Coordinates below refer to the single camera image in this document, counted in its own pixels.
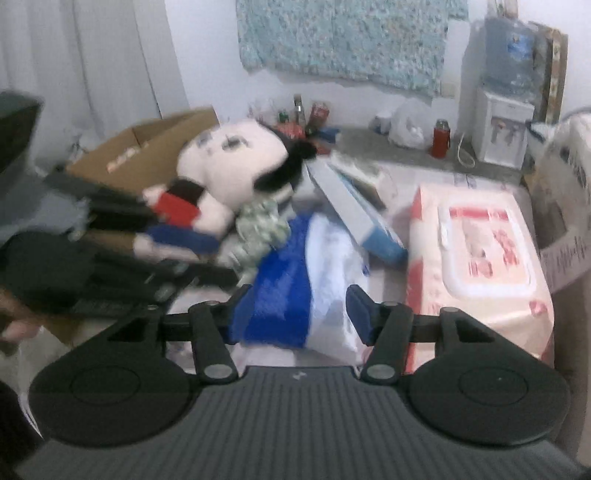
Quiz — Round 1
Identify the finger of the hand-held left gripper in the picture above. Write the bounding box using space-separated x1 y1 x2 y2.
85 240 243 306
44 172 160 232

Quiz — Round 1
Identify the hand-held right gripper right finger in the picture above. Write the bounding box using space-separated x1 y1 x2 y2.
345 284 500 385

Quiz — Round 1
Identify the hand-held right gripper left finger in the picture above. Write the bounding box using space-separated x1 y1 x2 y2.
107 284 254 385

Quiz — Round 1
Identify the blue and white plastic bag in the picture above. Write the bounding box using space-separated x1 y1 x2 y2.
230 211 371 366

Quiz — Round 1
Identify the brown cardboard box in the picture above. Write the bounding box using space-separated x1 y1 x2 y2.
66 106 221 197

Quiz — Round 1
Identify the black haired plush doll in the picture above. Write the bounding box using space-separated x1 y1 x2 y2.
133 119 320 260

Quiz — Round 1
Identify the person's left hand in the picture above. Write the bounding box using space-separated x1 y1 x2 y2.
0 290 43 357

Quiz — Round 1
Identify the green and white cloth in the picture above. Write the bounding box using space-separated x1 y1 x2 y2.
230 198 293 278

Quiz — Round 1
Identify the flat blue and white box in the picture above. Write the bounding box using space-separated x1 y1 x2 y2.
306 161 410 267

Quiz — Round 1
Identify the pink wet wipes pack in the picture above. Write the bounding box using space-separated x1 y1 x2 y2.
405 184 556 371

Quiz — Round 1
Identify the white carton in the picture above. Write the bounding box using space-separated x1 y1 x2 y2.
329 151 399 209

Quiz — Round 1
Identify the white curtain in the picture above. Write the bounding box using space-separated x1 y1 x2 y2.
0 0 188 164

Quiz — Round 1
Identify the red thermos bottle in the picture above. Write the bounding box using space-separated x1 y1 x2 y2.
431 119 452 159

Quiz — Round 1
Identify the glass bottle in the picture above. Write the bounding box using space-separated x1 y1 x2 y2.
291 94 308 128

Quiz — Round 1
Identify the white water dispenser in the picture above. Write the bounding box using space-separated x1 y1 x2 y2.
472 85 537 170

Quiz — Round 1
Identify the large printed white bag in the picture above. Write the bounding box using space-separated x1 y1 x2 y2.
525 110 591 294

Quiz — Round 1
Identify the blue water jug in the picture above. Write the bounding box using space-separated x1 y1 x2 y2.
484 4 537 100

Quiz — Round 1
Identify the wooden framed board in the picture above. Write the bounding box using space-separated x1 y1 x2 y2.
527 20 570 126

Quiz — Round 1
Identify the white cable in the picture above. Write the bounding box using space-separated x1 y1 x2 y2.
456 133 477 170

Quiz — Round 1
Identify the light blue wall cloth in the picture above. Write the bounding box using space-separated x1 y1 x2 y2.
235 0 470 96

